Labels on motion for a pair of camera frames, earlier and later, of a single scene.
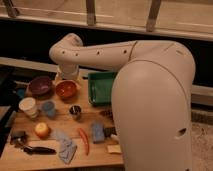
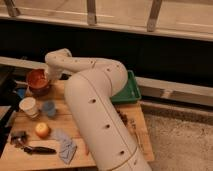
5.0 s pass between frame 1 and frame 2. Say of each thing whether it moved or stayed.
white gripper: moved
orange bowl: moved
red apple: stayed
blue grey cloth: stayed
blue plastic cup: stayed
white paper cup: stayed
